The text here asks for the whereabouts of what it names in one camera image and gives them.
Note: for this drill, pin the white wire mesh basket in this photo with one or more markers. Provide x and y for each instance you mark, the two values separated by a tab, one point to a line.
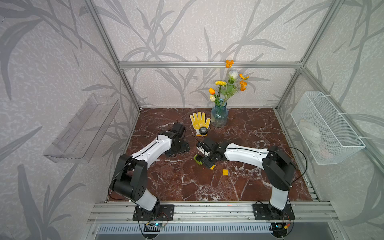
339	140

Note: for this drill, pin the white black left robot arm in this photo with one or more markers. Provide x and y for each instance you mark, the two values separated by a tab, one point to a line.
131	173

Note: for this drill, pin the white cloth in basket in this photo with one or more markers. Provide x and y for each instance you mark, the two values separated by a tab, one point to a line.
311	133

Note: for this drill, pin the yellow white work glove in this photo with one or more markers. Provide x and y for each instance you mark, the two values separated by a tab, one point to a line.
199	120

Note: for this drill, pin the aluminium front rail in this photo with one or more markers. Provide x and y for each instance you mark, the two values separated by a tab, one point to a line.
211	212

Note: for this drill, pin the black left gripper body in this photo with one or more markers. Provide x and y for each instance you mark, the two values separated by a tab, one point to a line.
180	147

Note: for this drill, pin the long green lego brick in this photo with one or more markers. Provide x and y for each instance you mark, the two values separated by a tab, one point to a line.
198	159

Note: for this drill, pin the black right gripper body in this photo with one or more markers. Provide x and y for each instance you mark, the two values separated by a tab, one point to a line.
208	160

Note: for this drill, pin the right controller circuit board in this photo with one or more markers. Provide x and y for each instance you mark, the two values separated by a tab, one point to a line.
278	227

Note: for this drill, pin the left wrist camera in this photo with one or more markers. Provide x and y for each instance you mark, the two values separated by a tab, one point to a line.
179	129

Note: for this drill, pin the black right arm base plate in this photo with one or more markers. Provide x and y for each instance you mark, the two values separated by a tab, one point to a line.
266	212

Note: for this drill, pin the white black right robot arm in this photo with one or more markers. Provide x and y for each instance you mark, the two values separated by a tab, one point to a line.
277	165

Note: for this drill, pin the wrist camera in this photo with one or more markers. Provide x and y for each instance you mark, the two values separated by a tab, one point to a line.
179	129
207	146

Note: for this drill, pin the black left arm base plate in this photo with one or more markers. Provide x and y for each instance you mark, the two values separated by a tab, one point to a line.
160	212

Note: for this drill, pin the blue glass vase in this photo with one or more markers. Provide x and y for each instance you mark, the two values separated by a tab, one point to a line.
219	114

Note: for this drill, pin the left controller circuit board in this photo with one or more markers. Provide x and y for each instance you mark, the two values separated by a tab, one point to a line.
156	225

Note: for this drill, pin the clear acrylic wall shelf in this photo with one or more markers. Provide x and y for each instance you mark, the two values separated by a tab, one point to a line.
78	141

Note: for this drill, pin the controller circuit board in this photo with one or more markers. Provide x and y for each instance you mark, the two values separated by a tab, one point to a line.
156	225
278	227

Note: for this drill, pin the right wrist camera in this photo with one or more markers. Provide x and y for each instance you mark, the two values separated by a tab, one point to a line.
207	146

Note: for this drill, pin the artificial flower bouquet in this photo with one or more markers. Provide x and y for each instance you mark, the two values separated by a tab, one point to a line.
235	83

